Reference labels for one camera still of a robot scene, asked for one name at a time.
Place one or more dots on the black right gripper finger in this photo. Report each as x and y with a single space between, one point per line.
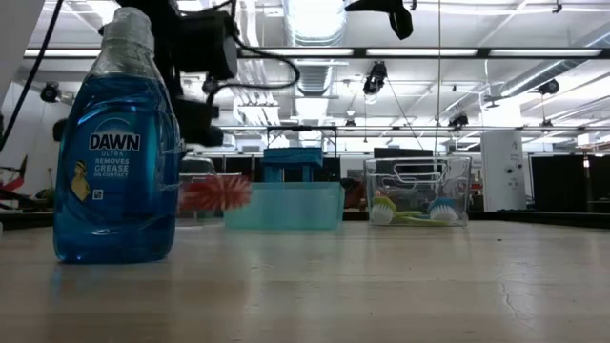
402 24
376 6

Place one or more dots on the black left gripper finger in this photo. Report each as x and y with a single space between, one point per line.
197 121

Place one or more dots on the red dish brush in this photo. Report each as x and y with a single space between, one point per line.
217 193

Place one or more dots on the blue Dawn dish soap bottle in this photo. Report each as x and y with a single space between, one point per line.
116 205

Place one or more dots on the blue dish brush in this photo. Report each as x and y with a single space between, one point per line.
441 205

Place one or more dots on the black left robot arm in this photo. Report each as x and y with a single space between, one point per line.
157 5

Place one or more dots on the black ceiling spotlight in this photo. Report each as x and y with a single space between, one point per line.
375 78
549 86
210 86
50 93
458 120

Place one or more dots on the clear plastic bin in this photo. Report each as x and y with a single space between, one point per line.
457 190
190 164

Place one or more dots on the black beam with light strips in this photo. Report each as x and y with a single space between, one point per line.
482 53

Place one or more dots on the teal plastic bin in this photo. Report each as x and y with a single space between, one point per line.
286 207

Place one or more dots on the black monitor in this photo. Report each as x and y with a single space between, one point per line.
402 153

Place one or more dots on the white tall appliance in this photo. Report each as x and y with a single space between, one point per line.
502 157

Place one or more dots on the red black machine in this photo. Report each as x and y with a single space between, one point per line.
14 183

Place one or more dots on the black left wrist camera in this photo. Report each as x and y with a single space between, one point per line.
207 45

